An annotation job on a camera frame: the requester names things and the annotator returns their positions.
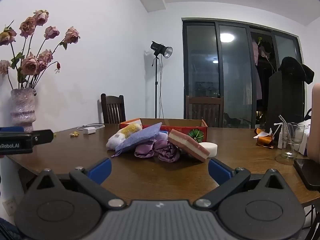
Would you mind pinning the dried pink rose bouquet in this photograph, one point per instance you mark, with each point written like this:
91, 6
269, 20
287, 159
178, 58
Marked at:
30, 63

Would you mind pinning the clear plastic jar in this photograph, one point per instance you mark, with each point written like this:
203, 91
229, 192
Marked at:
291, 152

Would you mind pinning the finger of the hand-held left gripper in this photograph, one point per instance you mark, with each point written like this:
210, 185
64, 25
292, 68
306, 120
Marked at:
43, 136
11, 129

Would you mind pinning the dark framed sliding glass door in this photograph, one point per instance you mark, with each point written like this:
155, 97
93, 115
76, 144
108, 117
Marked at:
235, 80

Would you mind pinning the black cloth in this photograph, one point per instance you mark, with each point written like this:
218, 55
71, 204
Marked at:
295, 67

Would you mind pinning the black studio light on stand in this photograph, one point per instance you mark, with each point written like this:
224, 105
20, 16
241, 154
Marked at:
160, 50

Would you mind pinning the light purple fluffy headband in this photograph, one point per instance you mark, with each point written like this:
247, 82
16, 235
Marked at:
162, 136

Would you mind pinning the small yellow dried flowers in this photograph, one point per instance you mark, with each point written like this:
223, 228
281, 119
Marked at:
74, 134

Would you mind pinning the pink and white layered sponge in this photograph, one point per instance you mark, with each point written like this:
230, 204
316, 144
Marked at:
187, 143

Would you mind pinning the speckled pink ceramic vase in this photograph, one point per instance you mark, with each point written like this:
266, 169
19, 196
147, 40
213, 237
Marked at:
22, 110

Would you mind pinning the black smartphone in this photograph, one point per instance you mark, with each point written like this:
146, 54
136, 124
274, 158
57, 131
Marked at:
308, 173

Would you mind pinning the white and yellow plush toy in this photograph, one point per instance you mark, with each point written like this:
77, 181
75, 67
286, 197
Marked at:
125, 132

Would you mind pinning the orange and white wrapper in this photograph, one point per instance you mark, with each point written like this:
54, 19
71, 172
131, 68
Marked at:
263, 138

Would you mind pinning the red cardboard box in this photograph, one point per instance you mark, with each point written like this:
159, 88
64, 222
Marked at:
180, 130

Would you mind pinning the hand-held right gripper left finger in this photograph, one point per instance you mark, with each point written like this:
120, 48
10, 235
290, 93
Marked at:
100, 171

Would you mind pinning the white charger plug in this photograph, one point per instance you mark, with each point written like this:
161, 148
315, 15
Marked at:
89, 130

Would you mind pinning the purple knitted cloth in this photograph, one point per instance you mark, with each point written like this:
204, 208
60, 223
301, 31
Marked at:
142, 137

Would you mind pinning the white wall socket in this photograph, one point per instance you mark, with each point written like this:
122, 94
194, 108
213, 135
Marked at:
10, 206

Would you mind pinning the dark wooden slatted chair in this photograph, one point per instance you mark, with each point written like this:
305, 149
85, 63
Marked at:
205, 110
113, 110

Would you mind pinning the beige rounded object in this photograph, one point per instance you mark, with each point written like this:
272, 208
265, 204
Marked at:
315, 120

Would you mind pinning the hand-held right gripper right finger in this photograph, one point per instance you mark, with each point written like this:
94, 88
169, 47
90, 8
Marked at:
219, 171

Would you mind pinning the hanging pink garment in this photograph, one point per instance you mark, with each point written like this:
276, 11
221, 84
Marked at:
255, 52

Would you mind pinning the purple satin cloth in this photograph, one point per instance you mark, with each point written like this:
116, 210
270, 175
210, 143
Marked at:
166, 152

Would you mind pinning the clear glass straw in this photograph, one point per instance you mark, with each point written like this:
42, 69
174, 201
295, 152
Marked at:
285, 123

